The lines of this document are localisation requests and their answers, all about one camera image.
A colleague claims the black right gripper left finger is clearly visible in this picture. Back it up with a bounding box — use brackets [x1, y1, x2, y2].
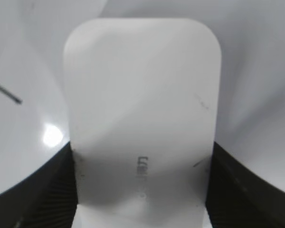
[0, 143, 78, 228]

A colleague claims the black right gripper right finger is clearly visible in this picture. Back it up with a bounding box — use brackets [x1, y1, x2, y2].
[206, 143, 285, 228]

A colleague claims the white rectangular board eraser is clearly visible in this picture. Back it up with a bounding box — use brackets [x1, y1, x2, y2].
[63, 18, 221, 228]

